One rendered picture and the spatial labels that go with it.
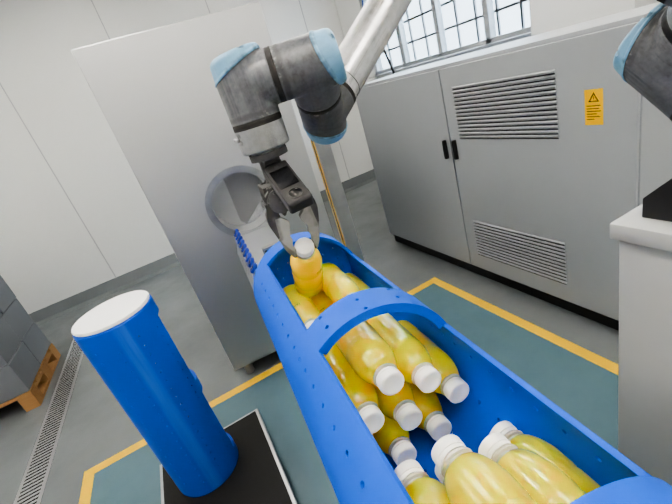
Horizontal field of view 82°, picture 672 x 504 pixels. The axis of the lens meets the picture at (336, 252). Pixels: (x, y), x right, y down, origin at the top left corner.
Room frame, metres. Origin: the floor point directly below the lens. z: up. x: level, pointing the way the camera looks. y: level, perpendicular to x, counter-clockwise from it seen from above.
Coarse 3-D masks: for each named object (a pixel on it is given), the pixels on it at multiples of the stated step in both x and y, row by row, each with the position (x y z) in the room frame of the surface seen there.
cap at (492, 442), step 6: (486, 438) 0.32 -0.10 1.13; (492, 438) 0.31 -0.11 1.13; (498, 438) 0.31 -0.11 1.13; (504, 438) 0.31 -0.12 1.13; (480, 444) 0.32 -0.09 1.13; (486, 444) 0.31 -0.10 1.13; (492, 444) 0.31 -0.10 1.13; (498, 444) 0.30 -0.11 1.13; (504, 444) 0.30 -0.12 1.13; (480, 450) 0.31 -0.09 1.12; (486, 450) 0.31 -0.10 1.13; (492, 450) 0.30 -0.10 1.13; (486, 456) 0.30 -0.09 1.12
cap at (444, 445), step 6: (444, 438) 0.30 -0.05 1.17; (450, 438) 0.30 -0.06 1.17; (456, 438) 0.30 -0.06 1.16; (438, 444) 0.30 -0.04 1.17; (444, 444) 0.30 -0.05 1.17; (450, 444) 0.29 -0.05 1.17; (456, 444) 0.29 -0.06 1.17; (462, 444) 0.29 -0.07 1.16; (432, 450) 0.30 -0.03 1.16; (438, 450) 0.29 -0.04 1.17; (444, 450) 0.29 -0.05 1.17; (450, 450) 0.29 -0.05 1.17; (432, 456) 0.30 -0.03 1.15; (438, 456) 0.29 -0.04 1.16; (444, 456) 0.29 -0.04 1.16; (438, 462) 0.29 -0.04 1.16
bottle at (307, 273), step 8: (312, 256) 0.72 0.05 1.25; (320, 256) 0.75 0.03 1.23; (296, 264) 0.73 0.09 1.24; (304, 264) 0.72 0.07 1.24; (312, 264) 0.73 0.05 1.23; (320, 264) 0.75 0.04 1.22; (296, 272) 0.74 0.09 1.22; (304, 272) 0.73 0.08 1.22; (312, 272) 0.73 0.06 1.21; (320, 272) 0.77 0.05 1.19; (296, 280) 0.78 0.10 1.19; (304, 280) 0.76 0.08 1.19; (312, 280) 0.76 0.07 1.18; (320, 280) 0.79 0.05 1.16; (296, 288) 0.82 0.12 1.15; (304, 288) 0.78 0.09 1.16; (312, 288) 0.79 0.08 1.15; (320, 288) 0.81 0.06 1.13; (312, 296) 0.82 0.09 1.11
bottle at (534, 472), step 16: (512, 448) 0.30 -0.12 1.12; (512, 464) 0.27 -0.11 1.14; (528, 464) 0.26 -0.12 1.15; (544, 464) 0.26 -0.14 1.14; (528, 480) 0.25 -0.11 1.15; (544, 480) 0.24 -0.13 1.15; (560, 480) 0.24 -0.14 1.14; (544, 496) 0.23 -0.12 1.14; (560, 496) 0.22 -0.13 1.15; (576, 496) 0.22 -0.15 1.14
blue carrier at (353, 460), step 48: (336, 240) 0.93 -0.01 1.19; (384, 288) 0.57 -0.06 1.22; (288, 336) 0.59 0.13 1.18; (336, 336) 0.48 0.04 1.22; (432, 336) 0.59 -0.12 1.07; (336, 384) 0.40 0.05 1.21; (480, 384) 0.46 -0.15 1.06; (528, 384) 0.36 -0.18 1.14; (336, 432) 0.35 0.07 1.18; (480, 432) 0.43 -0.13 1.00; (528, 432) 0.37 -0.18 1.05; (576, 432) 0.29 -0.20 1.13; (336, 480) 0.32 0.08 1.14; (384, 480) 0.26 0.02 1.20; (624, 480) 0.18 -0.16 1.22
